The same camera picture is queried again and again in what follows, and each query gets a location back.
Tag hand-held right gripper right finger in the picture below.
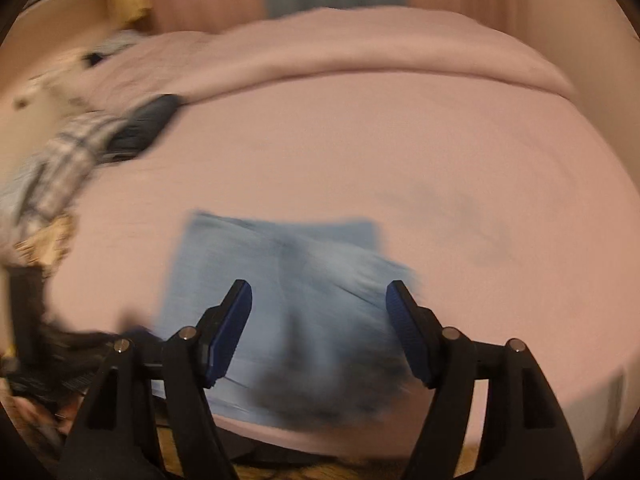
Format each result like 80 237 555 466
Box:
385 280 586 480

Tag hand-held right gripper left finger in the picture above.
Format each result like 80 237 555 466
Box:
64 279 253 480

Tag light blue denim pants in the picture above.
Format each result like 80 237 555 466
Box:
150 209 427 430

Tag yellow printed cloth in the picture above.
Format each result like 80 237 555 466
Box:
14 214 77 268

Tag blue grey clothing pile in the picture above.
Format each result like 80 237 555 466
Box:
0 157 48 213

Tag bed with pink sheet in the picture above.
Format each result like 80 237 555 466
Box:
45 67 637 461

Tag plaid pillow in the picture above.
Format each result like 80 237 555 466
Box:
9 111 132 242

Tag dark grey folded garment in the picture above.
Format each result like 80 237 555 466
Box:
106 93 182 162

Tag white plush toy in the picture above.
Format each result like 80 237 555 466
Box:
14 59 97 127

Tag pink duvet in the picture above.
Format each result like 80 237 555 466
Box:
100 6 577 107

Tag dark checked cloth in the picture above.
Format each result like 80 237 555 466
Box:
84 29 147 69

